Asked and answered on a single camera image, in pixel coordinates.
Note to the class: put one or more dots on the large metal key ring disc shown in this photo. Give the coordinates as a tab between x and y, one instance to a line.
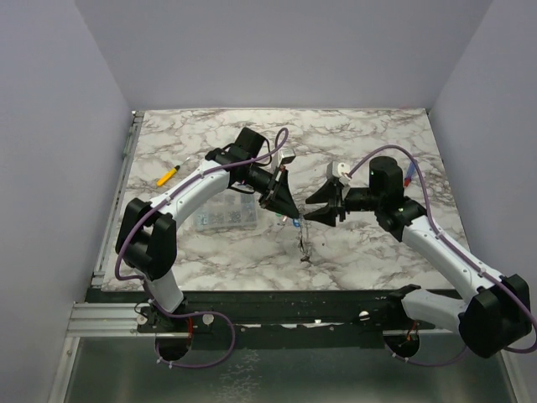
303	241

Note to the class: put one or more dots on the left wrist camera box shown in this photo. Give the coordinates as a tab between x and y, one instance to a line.
283	157

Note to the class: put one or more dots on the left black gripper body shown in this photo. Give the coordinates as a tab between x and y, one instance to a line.
257	178

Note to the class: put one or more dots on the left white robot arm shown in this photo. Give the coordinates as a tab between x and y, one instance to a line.
147	239

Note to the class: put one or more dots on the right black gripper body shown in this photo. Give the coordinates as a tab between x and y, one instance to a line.
338	204

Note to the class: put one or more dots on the clear plastic parts box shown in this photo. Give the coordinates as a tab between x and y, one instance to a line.
225	211

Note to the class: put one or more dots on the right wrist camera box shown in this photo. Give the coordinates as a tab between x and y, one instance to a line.
338	172

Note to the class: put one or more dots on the yellow handled screwdriver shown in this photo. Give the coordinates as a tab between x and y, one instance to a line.
166	177

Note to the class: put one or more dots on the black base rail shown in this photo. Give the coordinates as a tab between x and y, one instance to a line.
280	320

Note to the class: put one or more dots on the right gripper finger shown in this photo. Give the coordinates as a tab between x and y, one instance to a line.
329	192
326	215

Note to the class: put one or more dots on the aluminium frame rail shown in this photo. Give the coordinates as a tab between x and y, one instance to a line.
71	343

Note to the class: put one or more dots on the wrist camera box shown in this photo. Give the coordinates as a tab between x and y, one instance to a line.
338	172
283	157

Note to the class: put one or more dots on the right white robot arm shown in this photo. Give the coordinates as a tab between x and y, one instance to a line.
491	312

